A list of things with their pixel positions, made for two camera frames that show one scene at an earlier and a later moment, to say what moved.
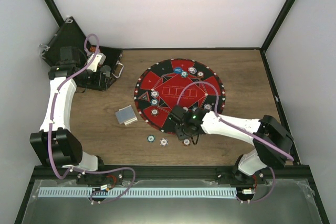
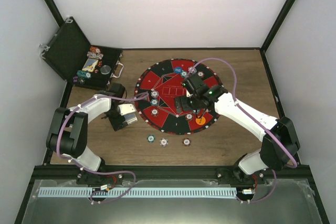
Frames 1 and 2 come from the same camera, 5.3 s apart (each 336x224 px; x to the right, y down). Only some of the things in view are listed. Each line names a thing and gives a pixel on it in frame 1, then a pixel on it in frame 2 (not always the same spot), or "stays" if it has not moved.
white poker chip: x=164 y=142 stays
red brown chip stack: x=186 y=142 stays
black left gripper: x=105 y=85 → x=114 y=122
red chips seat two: x=154 y=112 stays
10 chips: x=192 y=70 stays
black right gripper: x=181 y=135 → x=186 y=106
